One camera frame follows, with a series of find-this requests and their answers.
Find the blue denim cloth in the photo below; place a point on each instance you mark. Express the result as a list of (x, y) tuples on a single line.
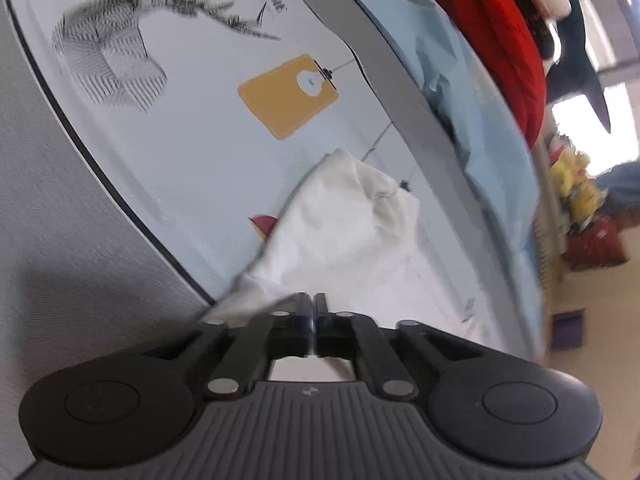
[(622, 182)]

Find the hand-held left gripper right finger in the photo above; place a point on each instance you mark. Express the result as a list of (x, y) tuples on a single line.
[(320, 312)]

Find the white garment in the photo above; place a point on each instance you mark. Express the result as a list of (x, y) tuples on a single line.
[(345, 220)]

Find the printed grey-bordered bed blanket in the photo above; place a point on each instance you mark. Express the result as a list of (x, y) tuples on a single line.
[(200, 135)]

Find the red quilted cloth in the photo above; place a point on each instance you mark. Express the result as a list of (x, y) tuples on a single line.
[(492, 25)]

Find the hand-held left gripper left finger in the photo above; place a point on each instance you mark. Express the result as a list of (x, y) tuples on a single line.
[(301, 310)]

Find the purple box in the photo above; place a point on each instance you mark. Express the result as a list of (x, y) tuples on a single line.
[(569, 330)]

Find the light blue sheet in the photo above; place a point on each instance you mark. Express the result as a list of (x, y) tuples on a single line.
[(480, 125)]

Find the red bag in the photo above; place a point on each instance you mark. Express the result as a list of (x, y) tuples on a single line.
[(597, 242)]

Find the dark teal garment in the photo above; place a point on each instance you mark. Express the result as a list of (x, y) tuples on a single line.
[(575, 50)]

